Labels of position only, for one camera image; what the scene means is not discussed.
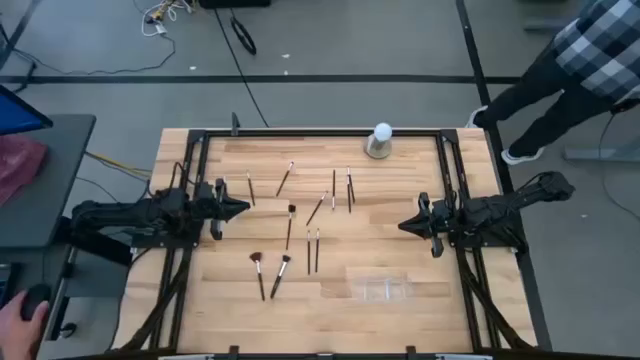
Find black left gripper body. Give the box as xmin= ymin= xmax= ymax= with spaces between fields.
xmin=198 ymin=177 xmax=225 ymax=242

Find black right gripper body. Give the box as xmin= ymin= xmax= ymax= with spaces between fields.
xmin=418 ymin=192 xmax=451 ymax=259

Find dark-headed slim makeup brush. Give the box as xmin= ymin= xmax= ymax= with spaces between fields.
xmin=284 ymin=203 xmax=298 ymax=252

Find brown fan makeup brush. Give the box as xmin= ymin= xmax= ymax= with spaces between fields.
xmin=248 ymin=251 xmax=267 ymax=303

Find fluffy silver-ferrule makeup brush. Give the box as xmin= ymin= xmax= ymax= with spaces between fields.
xmin=269 ymin=254 xmax=293 ymax=301

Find clear acrylic organizer container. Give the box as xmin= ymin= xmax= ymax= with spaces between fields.
xmin=351 ymin=273 xmax=415 ymax=304

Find bulb lamp with wooden base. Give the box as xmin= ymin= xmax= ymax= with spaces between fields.
xmin=363 ymin=121 xmax=394 ymax=161

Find black desk beam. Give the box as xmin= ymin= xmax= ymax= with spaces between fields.
xmin=53 ymin=217 xmax=134 ymax=267

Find grey side desk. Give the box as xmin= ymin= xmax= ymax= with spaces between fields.
xmin=0 ymin=113 xmax=97 ymax=250

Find black computer mouse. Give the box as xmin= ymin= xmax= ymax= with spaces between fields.
xmin=19 ymin=283 xmax=54 ymax=321

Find black box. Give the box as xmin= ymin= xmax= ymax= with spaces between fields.
xmin=198 ymin=0 xmax=272 ymax=9

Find pink cloth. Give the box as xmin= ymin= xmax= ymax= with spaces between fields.
xmin=0 ymin=134 xmax=50 ymax=207

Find person's hand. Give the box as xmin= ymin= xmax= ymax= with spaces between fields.
xmin=0 ymin=289 xmax=51 ymax=360

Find monitor with blue screen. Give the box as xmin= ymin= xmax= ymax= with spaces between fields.
xmin=0 ymin=83 xmax=55 ymax=137

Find person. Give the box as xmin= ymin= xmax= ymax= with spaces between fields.
xmin=464 ymin=0 xmax=640 ymax=167

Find long black floor cable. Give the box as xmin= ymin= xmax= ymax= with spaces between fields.
xmin=213 ymin=7 xmax=270 ymax=129

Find yellow cables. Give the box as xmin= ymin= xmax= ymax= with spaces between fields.
xmin=84 ymin=151 xmax=153 ymax=180

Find coiled black cable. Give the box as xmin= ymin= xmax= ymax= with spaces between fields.
xmin=229 ymin=15 xmax=258 ymax=56

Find white yellow cable bundle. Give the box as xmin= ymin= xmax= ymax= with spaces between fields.
xmin=140 ymin=0 xmax=194 ymax=38

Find thin black floor cable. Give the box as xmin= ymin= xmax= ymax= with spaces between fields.
xmin=0 ymin=22 xmax=177 ymax=77

